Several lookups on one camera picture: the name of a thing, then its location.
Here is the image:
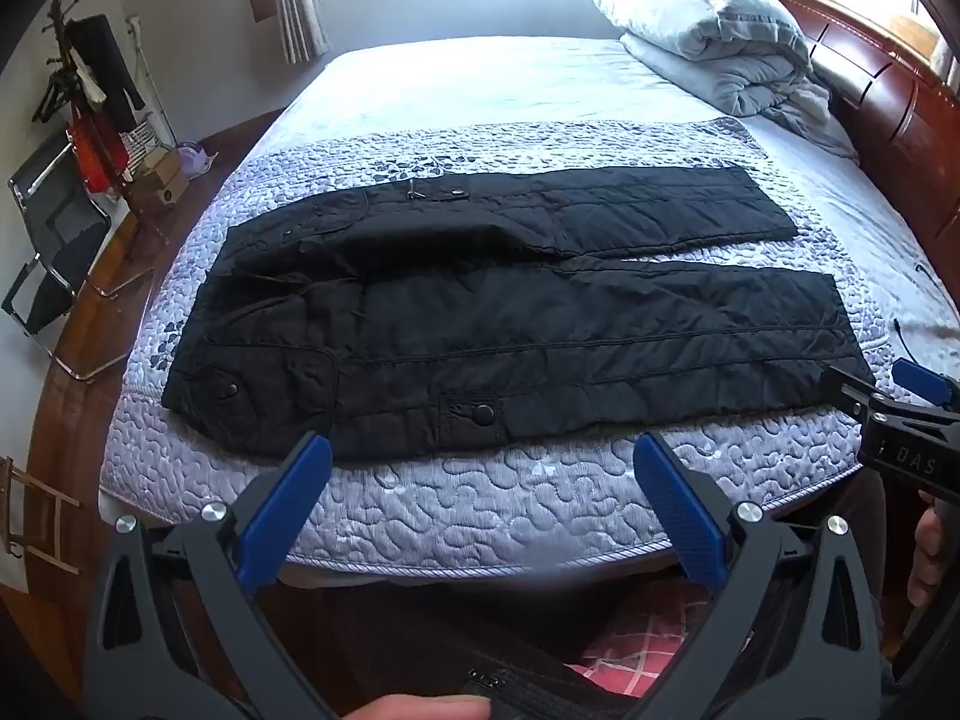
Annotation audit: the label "grey curtain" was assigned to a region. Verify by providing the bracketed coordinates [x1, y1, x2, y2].
[259, 0, 332, 66]

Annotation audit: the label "black zip jacket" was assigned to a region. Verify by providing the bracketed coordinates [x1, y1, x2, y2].
[247, 577, 710, 720]

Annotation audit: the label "cardboard box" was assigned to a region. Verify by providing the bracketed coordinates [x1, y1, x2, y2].
[126, 146, 193, 209]

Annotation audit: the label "person's right hand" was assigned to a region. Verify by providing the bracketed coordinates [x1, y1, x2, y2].
[909, 491, 960, 620]

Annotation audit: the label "person's left hand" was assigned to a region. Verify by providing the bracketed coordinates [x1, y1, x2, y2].
[352, 694, 492, 720]

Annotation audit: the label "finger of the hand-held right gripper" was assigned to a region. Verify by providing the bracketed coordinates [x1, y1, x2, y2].
[891, 358, 960, 410]
[820, 366, 884, 421]

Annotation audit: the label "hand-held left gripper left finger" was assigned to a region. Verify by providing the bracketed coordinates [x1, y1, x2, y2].
[82, 430, 340, 720]

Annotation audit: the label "folded grey duvet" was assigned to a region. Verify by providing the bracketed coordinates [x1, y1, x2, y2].
[619, 28, 861, 164]

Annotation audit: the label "black pants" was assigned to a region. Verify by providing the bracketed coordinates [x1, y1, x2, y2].
[163, 165, 877, 464]

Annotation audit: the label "black folding chair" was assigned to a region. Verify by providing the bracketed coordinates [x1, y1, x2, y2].
[0, 131, 155, 383]

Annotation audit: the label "wooden headboard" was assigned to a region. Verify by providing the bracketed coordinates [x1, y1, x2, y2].
[765, 0, 960, 365]

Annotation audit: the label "red hanging garment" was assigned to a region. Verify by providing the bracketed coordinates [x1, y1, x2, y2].
[66, 103, 134, 197]

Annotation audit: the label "grey pillow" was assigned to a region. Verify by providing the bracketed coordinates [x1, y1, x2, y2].
[594, 0, 815, 65]

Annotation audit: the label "wooden coat rack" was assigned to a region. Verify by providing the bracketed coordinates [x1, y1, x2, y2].
[30, 0, 155, 192]

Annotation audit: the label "wooden folding chair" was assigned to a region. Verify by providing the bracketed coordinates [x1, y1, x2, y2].
[0, 456, 82, 578]

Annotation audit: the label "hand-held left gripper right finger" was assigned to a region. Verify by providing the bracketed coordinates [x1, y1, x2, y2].
[621, 430, 895, 720]

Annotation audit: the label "black hanging garment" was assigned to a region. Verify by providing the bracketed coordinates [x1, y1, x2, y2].
[66, 13, 149, 117]

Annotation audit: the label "red plaid cloth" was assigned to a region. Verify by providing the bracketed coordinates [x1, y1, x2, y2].
[561, 583, 715, 700]

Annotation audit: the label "white drying rack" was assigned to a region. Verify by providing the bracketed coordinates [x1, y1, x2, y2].
[122, 13, 179, 175]

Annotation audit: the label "bed with quilted cover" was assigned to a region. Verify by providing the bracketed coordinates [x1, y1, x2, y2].
[97, 34, 960, 586]

